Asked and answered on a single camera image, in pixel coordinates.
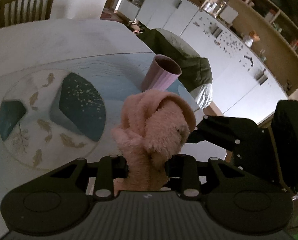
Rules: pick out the pink ribbed cup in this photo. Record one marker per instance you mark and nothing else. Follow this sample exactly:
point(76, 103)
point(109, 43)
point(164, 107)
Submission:
point(162, 72)

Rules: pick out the pink fluffy towel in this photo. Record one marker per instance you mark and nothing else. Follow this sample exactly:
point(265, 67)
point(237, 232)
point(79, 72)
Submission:
point(154, 127)

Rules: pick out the green padded chair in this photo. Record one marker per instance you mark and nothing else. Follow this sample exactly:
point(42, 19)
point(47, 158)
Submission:
point(196, 74)

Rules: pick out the brown wooden door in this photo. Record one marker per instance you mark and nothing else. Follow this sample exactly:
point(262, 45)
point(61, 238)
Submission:
point(109, 12)

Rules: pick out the brown wooden chair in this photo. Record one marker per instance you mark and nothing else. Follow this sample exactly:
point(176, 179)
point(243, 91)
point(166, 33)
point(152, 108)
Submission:
point(14, 12)

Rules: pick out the white cabinet with stickers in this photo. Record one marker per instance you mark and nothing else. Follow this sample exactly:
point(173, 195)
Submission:
point(242, 85)

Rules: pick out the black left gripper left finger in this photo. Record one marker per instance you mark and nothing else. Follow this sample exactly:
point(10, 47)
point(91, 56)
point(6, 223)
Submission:
point(74, 176)

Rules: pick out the round fish pattern placemat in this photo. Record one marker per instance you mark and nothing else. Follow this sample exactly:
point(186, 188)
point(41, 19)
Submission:
point(51, 117)

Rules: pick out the wooden wall shelf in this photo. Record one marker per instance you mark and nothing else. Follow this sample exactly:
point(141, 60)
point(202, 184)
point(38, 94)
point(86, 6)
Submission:
point(278, 33)

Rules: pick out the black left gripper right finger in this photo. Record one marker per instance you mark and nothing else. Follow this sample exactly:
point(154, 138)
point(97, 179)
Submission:
point(191, 178)

